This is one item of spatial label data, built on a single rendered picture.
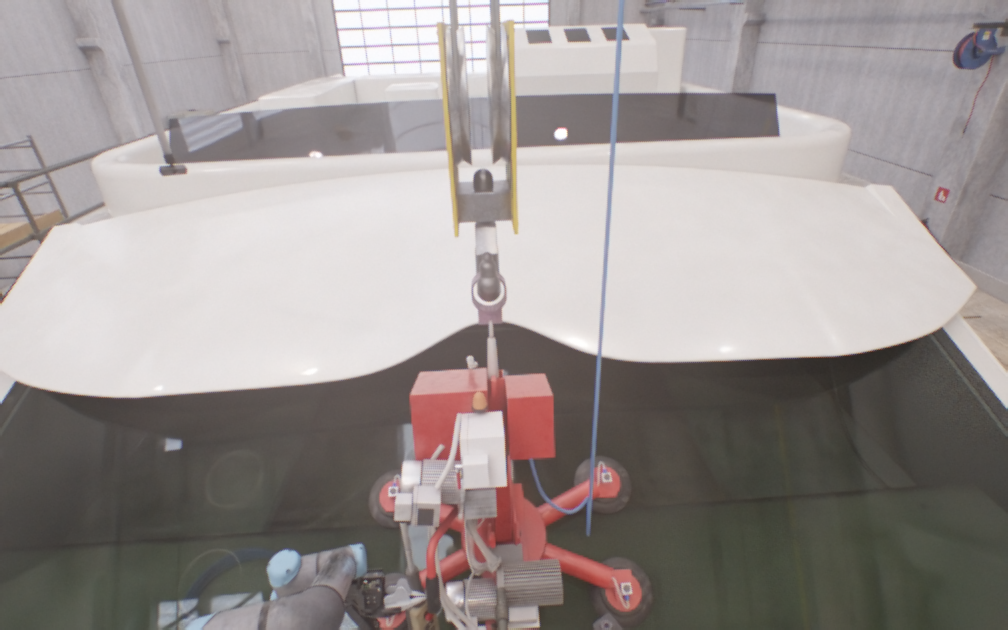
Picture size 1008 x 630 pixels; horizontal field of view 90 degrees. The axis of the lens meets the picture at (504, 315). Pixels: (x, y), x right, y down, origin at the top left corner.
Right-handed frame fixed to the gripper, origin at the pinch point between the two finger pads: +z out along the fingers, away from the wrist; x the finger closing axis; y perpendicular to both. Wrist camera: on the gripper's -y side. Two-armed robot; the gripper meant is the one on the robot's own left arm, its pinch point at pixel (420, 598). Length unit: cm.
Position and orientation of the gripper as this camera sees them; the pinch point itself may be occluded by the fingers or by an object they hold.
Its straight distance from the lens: 147.4
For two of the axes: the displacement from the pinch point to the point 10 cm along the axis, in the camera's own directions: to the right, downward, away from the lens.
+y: -0.5, -9.8, -2.1
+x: -0.4, -2.1, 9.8
